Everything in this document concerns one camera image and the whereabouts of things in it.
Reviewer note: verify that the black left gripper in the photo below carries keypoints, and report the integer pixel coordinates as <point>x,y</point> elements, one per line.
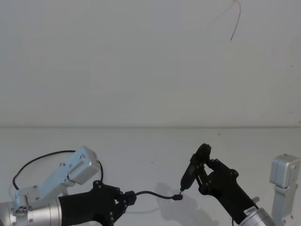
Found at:
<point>84,207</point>

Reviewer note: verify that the black pen-shaped tool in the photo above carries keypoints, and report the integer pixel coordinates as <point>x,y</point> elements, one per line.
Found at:
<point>188,174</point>

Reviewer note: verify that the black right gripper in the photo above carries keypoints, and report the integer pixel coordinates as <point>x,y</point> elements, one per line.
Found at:
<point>225,190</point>

